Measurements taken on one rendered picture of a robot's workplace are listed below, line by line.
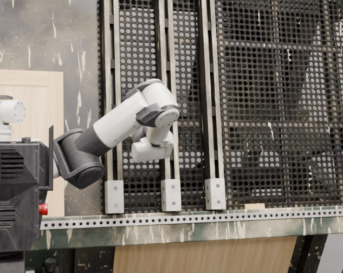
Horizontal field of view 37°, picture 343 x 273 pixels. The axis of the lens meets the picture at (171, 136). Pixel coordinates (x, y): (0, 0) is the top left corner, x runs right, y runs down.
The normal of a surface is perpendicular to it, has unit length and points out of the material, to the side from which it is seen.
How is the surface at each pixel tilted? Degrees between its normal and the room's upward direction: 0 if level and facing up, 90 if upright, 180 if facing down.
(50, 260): 0
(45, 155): 67
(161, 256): 90
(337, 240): 0
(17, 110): 78
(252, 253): 90
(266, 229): 56
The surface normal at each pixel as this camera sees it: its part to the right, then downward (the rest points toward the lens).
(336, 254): 0.12, -0.90
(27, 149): 0.26, 0.06
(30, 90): 0.28, -0.15
